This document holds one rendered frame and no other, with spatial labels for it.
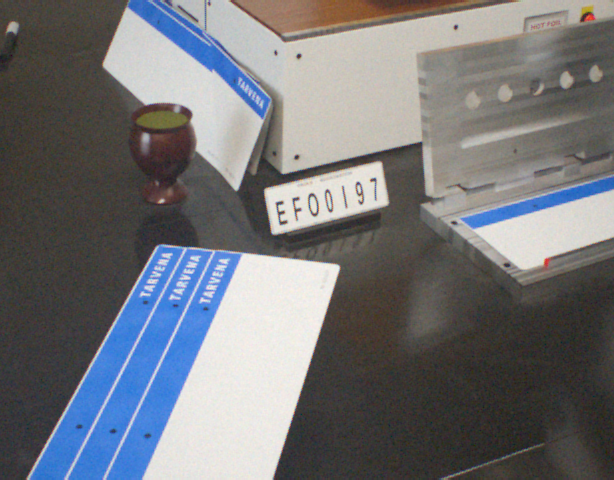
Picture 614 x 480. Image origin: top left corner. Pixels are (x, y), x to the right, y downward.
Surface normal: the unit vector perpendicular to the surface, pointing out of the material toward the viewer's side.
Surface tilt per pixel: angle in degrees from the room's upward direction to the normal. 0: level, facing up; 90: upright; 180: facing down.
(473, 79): 76
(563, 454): 0
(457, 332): 0
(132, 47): 63
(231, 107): 69
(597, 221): 0
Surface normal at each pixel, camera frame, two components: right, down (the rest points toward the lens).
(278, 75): -0.87, 0.23
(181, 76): -0.75, -0.17
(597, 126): 0.48, 0.25
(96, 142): 0.03, -0.85
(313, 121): 0.48, 0.47
